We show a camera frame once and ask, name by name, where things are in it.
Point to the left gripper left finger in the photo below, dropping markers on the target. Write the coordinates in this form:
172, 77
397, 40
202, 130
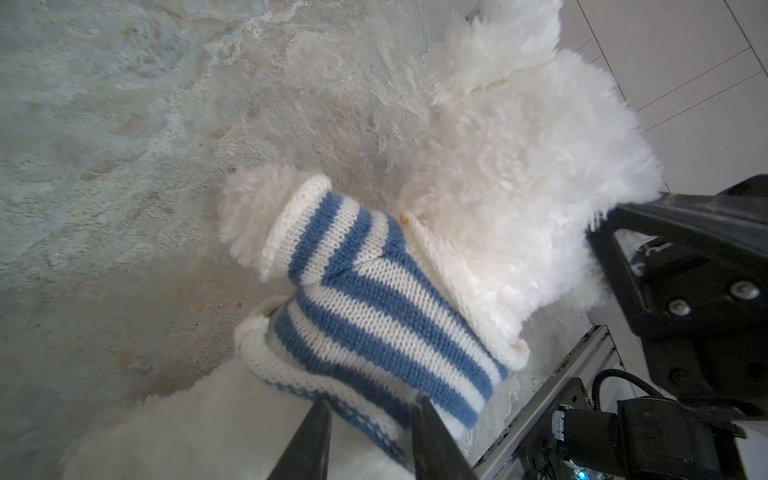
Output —
307, 454

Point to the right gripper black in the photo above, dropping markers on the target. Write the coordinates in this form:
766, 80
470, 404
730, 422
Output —
699, 305

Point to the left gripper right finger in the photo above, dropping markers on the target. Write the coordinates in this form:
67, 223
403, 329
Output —
435, 453

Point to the blue white striped sweater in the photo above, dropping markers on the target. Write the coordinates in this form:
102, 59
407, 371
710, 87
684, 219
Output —
368, 326

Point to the white teddy bear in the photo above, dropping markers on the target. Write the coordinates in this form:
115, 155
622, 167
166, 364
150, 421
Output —
528, 147

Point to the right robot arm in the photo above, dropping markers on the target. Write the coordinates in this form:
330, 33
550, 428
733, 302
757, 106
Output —
654, 436

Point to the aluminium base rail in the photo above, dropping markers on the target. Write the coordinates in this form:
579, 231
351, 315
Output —
594, 353

